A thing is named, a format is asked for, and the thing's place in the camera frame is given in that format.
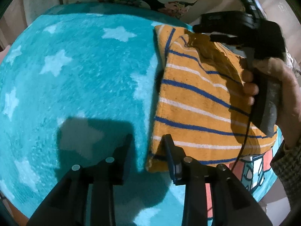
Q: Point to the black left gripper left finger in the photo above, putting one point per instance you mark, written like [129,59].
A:
[84,196]

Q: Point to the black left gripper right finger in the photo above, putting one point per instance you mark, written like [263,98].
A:
[232,204]

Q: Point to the orange striped small shirt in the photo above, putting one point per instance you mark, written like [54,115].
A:
[201,102]

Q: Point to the dark patterned sleeve forearm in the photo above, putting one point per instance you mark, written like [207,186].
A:
[286,165]

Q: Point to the person right hand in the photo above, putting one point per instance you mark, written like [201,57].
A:
[288,112]

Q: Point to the teal cartoon star blanket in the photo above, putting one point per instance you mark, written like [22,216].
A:
[73,85]

